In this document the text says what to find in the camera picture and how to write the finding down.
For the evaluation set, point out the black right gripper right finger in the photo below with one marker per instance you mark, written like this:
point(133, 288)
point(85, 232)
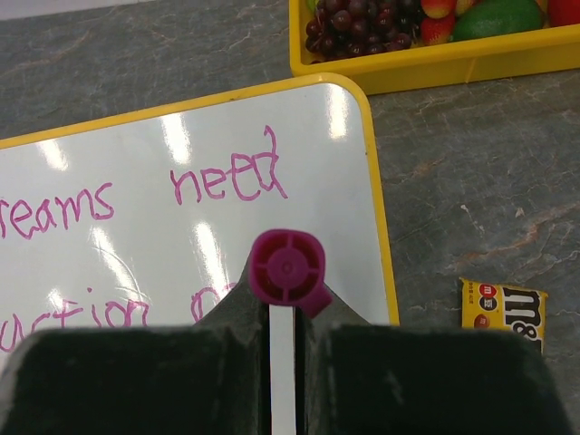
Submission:
point(353, 377)

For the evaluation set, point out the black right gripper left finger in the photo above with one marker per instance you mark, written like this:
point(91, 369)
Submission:
point(205, 378)

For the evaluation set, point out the white marker with purple cap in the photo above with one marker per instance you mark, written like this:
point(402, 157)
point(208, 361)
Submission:
point(285, 271)

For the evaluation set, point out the orange framed whiteboard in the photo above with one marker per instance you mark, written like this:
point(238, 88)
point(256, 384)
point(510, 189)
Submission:
point(146, 218)

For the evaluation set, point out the yellow candy packet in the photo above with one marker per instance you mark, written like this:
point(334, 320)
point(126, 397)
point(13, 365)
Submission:
point(504, 307)

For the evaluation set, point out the dark purple grape bunch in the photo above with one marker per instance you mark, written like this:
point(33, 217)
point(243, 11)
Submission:
point(341, 29)

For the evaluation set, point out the red cherry cluster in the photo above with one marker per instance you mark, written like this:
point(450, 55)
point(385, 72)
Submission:
point(440, 19)

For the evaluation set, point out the green apple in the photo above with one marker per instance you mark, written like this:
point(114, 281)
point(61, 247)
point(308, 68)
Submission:
point(312, 4)

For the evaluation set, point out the yellow plastic fruit tray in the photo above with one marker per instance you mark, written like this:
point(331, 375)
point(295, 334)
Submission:
point(542, 51)

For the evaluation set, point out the red apple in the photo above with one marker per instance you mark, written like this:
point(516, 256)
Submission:
point(563, 12)

